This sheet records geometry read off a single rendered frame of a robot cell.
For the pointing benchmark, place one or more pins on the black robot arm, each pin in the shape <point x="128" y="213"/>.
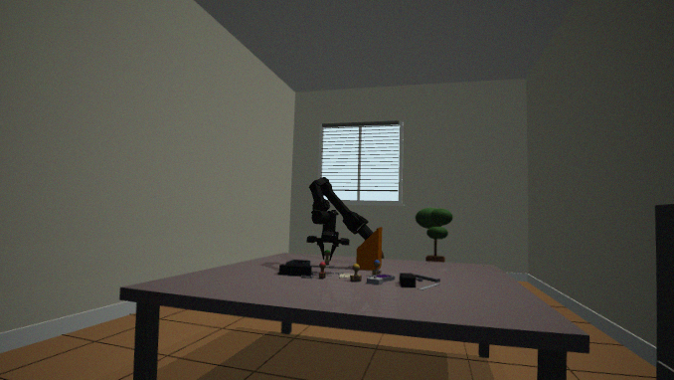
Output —
<point x="354" y="222"/>

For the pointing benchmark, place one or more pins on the yellow rubber stamp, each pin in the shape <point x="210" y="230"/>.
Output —
<point x="355" y="278"/>

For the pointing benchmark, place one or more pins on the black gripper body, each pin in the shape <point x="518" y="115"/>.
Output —
<point x="343" y="241"/>

